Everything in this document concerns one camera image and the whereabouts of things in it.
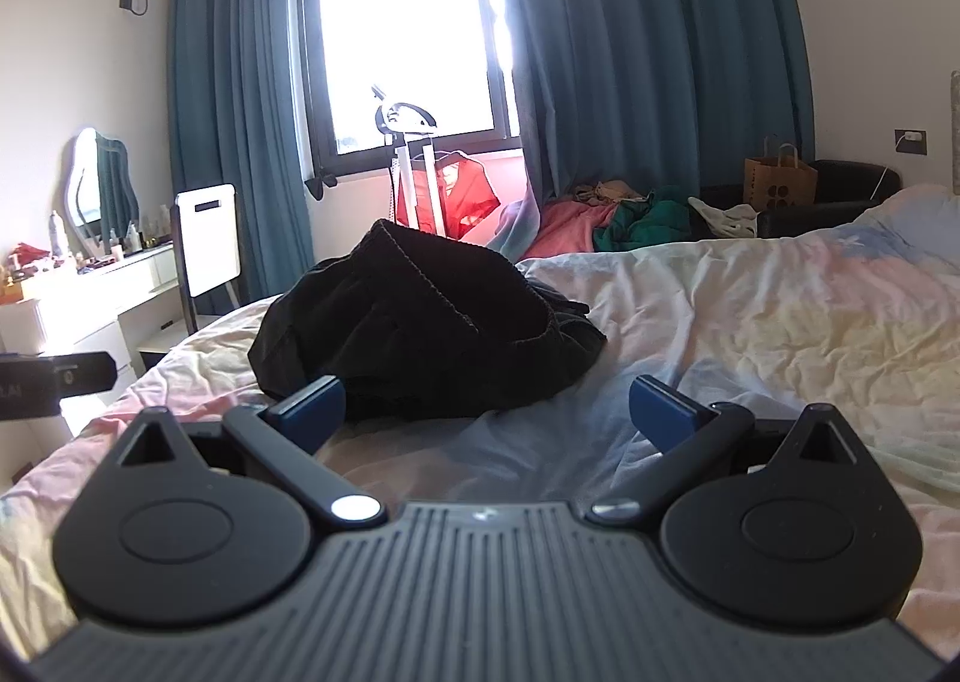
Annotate red garment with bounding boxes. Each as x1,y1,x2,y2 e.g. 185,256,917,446
395,152,502,237

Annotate white chair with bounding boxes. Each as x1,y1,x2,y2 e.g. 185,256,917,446
174,183,242,334

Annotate white dressing table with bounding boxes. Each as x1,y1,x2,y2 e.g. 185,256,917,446
0,243,188,428

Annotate beige cloth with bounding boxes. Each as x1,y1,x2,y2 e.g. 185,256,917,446
566,179,646,207

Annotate black armchair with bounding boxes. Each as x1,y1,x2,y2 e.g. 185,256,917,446
701,158,901,240

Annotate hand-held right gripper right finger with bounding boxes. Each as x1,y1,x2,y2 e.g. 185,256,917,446
585,374,871,525

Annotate light blue pink cloth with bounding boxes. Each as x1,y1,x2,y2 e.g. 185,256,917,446
486,198,542,261

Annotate pastel pillow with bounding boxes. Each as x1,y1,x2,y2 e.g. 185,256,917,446
855,185,960,263

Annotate pastel bed duvet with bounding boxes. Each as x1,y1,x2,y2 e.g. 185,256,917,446
0,185,960,660

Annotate group of cosmetic bottles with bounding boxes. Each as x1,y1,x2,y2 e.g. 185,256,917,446
46,202,177,261

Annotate brown paper bag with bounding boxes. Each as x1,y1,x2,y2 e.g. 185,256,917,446
744,136,818,212

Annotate blue curtain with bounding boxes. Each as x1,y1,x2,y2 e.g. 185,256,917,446
480,0,817,203
166,0,316,319

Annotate black pants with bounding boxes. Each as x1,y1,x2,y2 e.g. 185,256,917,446
249,218,607,422

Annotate wavy vanity mirror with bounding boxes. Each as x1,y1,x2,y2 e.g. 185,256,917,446
64,128,141,248

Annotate white cloth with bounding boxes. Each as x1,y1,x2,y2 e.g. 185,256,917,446
688,196,760,238

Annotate green cloth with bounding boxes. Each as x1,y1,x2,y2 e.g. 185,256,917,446
592,187,702,252

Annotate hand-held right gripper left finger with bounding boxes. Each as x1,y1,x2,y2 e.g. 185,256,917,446
112,376,387,531

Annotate dark framed window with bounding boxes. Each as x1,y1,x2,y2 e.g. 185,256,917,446
296,0,526,180

